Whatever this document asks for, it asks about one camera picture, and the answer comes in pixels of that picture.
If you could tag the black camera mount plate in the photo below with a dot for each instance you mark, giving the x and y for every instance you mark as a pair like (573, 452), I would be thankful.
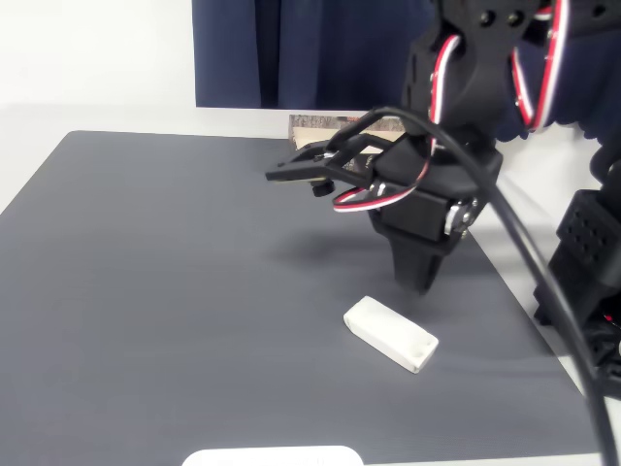
(296, 171)

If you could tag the white rectangular block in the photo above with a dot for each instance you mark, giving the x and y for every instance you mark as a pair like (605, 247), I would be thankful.
(388, 332)

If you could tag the dark blue curtain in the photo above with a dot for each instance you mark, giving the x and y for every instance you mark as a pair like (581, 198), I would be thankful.
(315, 53)

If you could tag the grey table mat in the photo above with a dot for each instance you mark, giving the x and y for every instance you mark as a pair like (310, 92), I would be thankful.
(145, 291)

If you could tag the white rounded device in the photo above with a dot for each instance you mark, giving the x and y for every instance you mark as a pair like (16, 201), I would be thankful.
(271, 456)

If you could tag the bark-print cardboard box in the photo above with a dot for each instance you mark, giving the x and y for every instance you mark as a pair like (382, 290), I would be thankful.
(310, 123)

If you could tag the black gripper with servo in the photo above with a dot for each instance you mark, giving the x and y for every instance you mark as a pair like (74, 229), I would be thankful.
(416, 212)

